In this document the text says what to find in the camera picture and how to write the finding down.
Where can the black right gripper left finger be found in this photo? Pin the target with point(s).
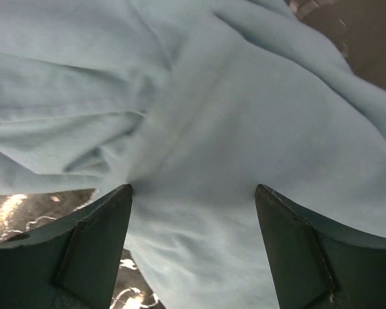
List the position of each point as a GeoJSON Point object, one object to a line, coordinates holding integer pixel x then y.
{"type": "Point", "coordinates": [71, 262]}

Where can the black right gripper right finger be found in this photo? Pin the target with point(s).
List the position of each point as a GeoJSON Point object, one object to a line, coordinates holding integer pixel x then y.
{"type": "Point", "coordinates": [317, 262]}

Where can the light blue t shirt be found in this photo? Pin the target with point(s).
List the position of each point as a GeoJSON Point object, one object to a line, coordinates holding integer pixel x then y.
{"type": "Point", "coordinates": [196, 112]}

